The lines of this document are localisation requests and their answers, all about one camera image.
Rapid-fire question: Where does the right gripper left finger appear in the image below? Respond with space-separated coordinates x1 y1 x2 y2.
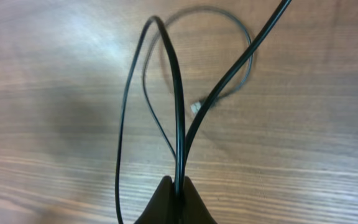
135 176 174 224

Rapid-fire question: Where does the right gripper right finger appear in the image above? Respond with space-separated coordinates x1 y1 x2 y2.
182 176 217 224

